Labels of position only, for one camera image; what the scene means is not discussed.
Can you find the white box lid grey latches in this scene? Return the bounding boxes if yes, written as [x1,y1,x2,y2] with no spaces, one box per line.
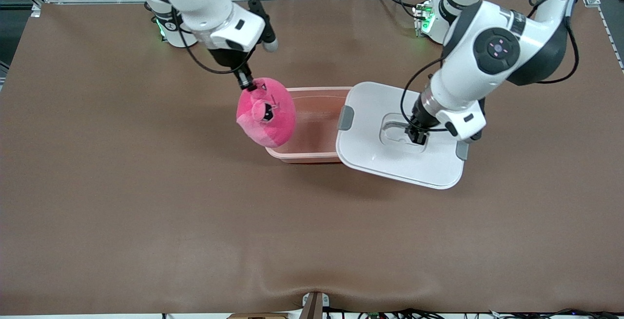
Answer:
[335,81,470,190]

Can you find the pink plush toy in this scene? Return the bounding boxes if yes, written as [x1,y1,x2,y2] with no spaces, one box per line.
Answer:
[236,77,297,148]

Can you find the pink translucent storage box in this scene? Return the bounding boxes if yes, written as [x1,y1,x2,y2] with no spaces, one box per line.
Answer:
[265,86,353,164]

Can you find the brown table mat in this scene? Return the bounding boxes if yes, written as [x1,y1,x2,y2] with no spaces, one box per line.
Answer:
[0,0,624,316]

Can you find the metal table edge clamp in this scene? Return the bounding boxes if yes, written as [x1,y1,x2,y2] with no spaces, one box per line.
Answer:
[301,291,330,319]

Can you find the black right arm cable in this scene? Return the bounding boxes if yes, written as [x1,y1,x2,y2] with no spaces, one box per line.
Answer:
[170,9,255,75]

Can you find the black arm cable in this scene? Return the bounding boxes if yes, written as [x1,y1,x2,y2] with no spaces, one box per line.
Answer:
[400,0,582,133]
[170,9,255,75]

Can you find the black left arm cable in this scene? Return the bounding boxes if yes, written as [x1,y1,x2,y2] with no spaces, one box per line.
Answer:
[400,0,582,133]

